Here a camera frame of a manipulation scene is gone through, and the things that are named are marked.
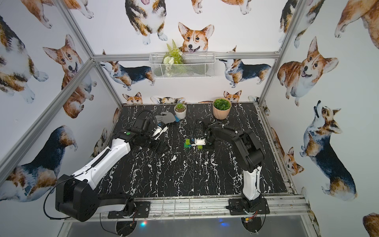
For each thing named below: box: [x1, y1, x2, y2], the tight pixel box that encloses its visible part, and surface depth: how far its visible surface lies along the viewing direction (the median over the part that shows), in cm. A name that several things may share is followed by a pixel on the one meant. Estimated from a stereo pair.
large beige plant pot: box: [212, 97, 232, 120], surface depth 106 cm
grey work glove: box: [152, 111, 177, 124], surface depth 112 cm
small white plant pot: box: [173, 103, 188, 119], surface depth 109 cm
